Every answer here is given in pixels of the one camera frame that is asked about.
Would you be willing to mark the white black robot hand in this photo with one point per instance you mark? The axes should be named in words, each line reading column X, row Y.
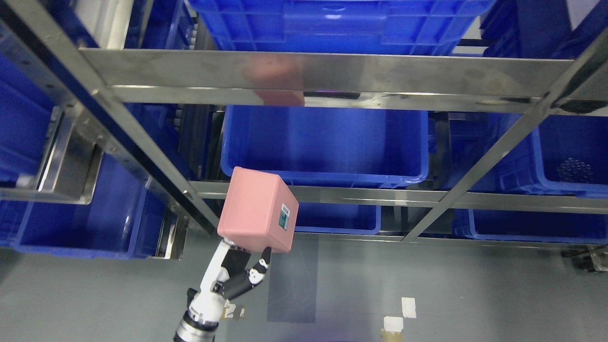
column 227, row 274

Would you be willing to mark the pink plastic storage box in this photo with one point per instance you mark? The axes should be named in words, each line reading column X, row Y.
column 260, row 211

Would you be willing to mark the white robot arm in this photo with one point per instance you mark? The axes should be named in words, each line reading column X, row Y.
column 202, row 317

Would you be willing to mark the blue middle shelf bin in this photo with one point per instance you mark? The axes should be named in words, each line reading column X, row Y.
column 333, row 147

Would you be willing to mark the blue shelf bin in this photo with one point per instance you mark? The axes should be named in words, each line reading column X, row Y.
column 333, row 147
column 123, row 221
column 565, row 155

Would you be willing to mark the blue left shelf bin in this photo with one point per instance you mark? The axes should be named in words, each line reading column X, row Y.
column 123, row 221

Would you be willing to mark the blue top shelf crate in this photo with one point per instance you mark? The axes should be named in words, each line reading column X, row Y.
column 380, row 27

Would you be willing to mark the blue right shelf bin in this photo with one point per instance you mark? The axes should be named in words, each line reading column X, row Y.
column 565, row 155

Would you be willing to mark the stainless steel shelf rack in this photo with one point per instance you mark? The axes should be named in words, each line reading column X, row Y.
column 91, row 86

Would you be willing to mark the blue lower middle bin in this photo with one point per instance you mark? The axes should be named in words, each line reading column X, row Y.
column 347, row 219

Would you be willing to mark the blue far left bin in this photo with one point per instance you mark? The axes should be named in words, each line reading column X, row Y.
column 25, row 113

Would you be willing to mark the blue lower right bin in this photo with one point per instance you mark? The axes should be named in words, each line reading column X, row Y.
column 525, row 226

